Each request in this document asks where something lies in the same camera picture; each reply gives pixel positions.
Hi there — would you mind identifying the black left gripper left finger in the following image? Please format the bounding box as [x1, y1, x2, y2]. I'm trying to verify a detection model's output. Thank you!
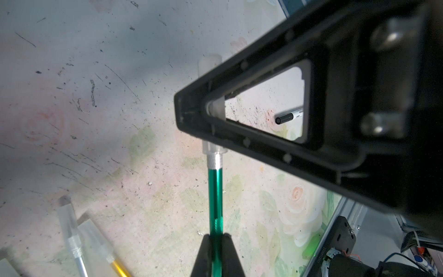
[190, 234, 212, 277]

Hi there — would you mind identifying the green carving knife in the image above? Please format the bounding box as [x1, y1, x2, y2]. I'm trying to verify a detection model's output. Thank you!
[203, 141, 226, 277]

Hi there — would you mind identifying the silver carving knife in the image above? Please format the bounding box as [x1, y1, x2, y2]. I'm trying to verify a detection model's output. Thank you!
[57, 196, 91, 277]

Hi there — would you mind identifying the yellow carving knife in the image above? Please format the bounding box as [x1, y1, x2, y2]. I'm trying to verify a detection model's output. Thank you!
[78, 213, 133, 277]

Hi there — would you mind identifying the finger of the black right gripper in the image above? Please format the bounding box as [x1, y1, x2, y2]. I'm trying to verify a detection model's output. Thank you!
[174, 1, 443, 238]

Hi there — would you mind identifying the black marker pen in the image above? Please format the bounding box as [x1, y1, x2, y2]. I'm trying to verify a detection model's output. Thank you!
[274, 107, 304, 125]

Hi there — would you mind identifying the clear protective cap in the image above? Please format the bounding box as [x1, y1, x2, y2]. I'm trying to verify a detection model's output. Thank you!
[198, 53, 227, 155]

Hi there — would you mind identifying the aluminium front rail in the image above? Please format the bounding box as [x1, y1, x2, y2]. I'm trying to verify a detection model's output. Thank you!
[302, 197, 368, 277]

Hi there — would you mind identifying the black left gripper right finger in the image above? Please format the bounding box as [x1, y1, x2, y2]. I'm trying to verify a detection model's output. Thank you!
[221, 233, 245, 277]

